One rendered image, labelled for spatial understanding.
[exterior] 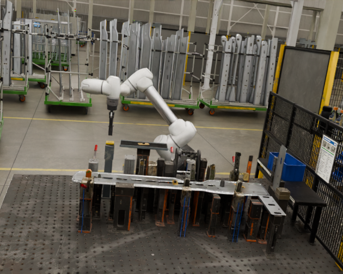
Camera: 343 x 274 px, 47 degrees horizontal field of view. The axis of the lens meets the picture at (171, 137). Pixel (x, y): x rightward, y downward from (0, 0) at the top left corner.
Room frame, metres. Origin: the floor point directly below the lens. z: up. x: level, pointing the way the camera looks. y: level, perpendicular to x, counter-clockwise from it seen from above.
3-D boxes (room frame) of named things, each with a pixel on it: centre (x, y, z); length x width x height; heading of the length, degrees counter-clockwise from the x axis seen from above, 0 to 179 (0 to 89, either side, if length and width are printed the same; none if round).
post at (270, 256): (2.30, -0.72, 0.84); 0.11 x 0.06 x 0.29; 6
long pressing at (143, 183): (2.60, -0.04, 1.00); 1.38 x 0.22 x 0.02; 96
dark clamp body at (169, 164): (2.80, -0.01, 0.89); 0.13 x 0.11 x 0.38; 6
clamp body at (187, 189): (2.44, -0.14, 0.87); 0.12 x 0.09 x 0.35; 6
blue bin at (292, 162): (2.98, -0.93, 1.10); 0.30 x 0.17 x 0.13; 14
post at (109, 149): (2.89, 0.46, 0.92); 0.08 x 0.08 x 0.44; 6
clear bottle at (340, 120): (2.73, -1.16, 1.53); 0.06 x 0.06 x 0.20
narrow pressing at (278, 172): (2.68, -0.79, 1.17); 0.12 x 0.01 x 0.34; 6
